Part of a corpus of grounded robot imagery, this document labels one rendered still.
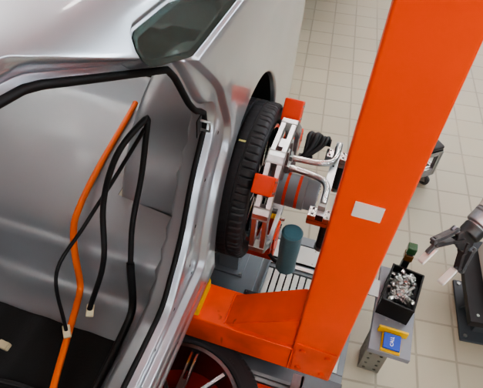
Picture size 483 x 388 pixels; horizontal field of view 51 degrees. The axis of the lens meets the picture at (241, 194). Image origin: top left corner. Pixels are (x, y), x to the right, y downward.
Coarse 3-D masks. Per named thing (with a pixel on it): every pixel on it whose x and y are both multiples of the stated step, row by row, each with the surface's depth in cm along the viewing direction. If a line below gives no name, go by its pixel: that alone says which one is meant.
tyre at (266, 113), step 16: (256, 112) 189; (272, 112) 190; (240, 128) 184; (256, 128) 183; (272, 128) 191; (240, 144) 181; (256, 144) 180; (240, 160) 180; (256, 160) 179; (240, 176) 179; (224, 192) 180; (240, 192) 179; (224, 208) 182; (240, 208) 181; (224, 224) 185; (240, 224) 184; (224, 240) 192; (240, 240) 191; (240, 256) 205
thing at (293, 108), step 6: (288, 102) 199; (294, 102) 198; (300, 102) 198; (288, 108) 199; (294, 108) 199; (300, 108) 198; (282, 114) 200; (288, 114) 200; (294, 114) 199; (300, 114) 199; (300, 120) 204
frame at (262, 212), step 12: (288, 120) 196; (288, 132) 215; (300, 132) 216; (276, 144) 186; (288, 144) 187; (276, 156) 182; (264, 168) 183; (276, 204) 233; (252, 216) 185; (264, 216) 183; (276, 216) 228; (252, 228) 190; (264, 228) 188; (276, 228) 228; (252, 240) 196; (264, 240) 193; (264, 252) 202
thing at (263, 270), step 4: (264, 260) 269; (268, 260) 269; (264, 264) 268; (268, 264) 265; (260, 268) 266; (264, 268) 266; (268, 268) 271; (260, 272) 264; (264, 272) 264; (260, 276) 262; (264, 276) 262; (260, 280) 261; (256, 284) 259; (260, 284) 257; (256, 288) 258; (260, 288) 258; (256, 292) 256
